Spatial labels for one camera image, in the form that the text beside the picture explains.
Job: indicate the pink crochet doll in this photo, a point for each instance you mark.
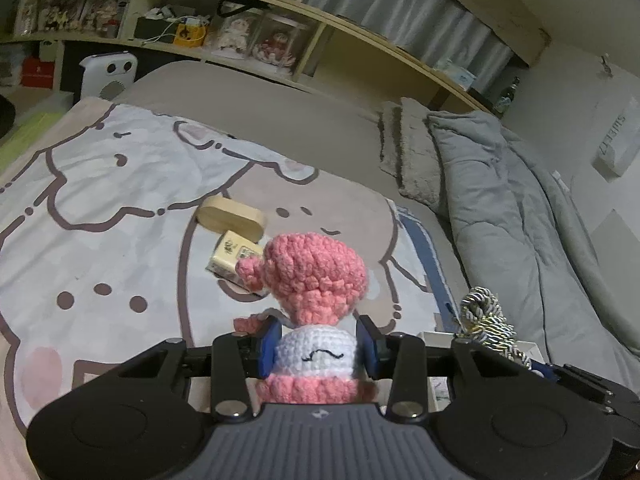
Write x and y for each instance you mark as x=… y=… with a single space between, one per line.
x=315 y=270

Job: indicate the white space heater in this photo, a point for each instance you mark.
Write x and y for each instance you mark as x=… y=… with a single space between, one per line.
x=107 y=75

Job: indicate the beige fluffy pillow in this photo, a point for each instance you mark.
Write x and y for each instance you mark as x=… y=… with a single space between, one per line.
x=390 y=140
x=420 y=160

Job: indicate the metal wall hook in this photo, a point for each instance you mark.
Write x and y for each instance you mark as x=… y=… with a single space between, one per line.
x=605 y=65

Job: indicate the tissue box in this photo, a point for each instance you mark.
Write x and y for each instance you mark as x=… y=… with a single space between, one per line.
x=457 y=74

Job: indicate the grey curtain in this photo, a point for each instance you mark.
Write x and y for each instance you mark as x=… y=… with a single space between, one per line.
x=400 y=15

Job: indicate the taupe bed sheet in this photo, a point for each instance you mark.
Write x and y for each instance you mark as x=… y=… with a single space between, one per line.
x=250 y=105

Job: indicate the white paper bag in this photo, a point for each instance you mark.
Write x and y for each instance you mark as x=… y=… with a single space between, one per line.
x=617 y=140

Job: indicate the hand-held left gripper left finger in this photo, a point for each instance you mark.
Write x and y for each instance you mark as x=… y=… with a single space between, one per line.
x=267 y=347

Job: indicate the clear doll display case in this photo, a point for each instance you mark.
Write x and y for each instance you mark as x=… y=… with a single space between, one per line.
x=280 y=42
x=237 y=35

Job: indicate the wooden headboard shelf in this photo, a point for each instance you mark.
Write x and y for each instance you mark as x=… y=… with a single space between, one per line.
x=360 y=55

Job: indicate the red box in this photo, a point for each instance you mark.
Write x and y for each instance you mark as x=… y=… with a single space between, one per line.
x=39 y=72

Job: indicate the grey comforter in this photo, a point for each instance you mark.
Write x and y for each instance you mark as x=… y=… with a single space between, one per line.
x=500 y=200

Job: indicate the yellow storage box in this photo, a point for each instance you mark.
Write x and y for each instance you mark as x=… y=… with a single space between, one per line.
x=189 y=35

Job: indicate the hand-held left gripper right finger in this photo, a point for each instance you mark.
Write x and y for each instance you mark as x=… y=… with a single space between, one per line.
x=364 y=345

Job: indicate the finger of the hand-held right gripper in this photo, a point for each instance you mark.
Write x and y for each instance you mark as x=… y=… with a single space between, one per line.
x=539 y=369

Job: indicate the yellow paper box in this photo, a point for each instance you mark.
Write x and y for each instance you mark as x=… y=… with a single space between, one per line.
x=230 y=255

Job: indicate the green glass bottle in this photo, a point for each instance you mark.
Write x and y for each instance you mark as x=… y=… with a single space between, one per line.
x=506 y=97

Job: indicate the printed cartoon blanket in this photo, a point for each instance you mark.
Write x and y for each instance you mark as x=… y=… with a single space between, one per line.
x=100 y=200

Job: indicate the black box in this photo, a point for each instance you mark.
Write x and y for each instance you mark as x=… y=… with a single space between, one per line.
x=152 y=30

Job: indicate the white cardboard box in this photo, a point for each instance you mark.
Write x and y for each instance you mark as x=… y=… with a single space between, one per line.
x=526 y=349

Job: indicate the oval wooden box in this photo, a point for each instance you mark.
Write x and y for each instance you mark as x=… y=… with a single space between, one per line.
x=230 y=217

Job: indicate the light green mat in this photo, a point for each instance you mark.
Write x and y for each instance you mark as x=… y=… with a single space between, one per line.
x=30 y=127

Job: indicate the figure photo print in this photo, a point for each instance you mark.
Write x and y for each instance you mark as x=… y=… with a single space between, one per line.
x=105 y=15
x=60 y=12

